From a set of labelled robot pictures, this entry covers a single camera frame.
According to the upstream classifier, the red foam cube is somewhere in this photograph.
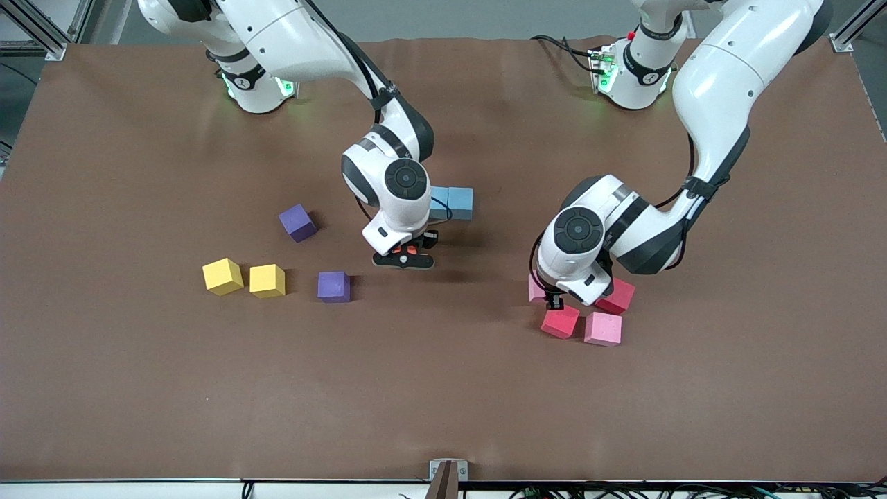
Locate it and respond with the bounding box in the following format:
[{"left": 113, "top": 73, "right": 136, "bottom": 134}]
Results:
[
  {"left": 597, "top": 279, "right": 636, "bottom": 315},
  {"left": 540, "top": 306, "right": 581, "bottom": 340}
]

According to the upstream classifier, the light pink dimpled foam cube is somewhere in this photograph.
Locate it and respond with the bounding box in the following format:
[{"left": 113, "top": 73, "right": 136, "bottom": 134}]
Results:
[{"left": 583, "top": 311, "right": 623, "bottom": 347}]

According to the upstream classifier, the purple foam cube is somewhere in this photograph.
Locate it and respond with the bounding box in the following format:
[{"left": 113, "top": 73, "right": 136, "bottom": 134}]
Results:
[
  {"left": 278, "top": 203, "right": 318, "bottom": 243},
  {"left": 317, "top": 271, "right": 352, "bottom": 304}
]

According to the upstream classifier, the brown table mat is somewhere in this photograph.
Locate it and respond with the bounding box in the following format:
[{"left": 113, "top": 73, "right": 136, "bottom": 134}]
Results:
[{"left": 0, "top": 36, "right": 887, "bottom": 482}]

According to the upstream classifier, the yellow foam cube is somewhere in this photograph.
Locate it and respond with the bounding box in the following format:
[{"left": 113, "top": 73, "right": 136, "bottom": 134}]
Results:
[
  {"left": 202, "top": 258, "right": 245, "bottom": 297},
  {"left": 249, "top": 263, "right": 286, "bottom": 299}
]

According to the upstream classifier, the gray metal mounting bracket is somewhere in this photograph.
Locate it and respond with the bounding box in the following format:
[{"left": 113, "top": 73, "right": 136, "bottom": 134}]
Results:
[{"left": 429, "top": 459, "right": 469, "bottom": 482}]

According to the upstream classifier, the brown camera pole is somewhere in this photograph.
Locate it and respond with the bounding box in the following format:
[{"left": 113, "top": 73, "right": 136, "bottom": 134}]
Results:
[{"left": 424, "top": 462, "right": 461, "bottom": 499}]

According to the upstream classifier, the aluminium frame post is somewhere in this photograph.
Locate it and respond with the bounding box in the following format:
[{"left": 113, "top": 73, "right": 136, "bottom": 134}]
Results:
[
  {"left": 830, "top": 0, "right": 887, "bottom": 53},
  {"left": 0, "top": 0, "right": 68, "bottom": 62}
]

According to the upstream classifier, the white table edge rail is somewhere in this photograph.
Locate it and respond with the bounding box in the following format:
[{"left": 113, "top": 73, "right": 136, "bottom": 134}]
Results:
[{"left": 0, "top": 478, "right": 887, "bottom": 499}]

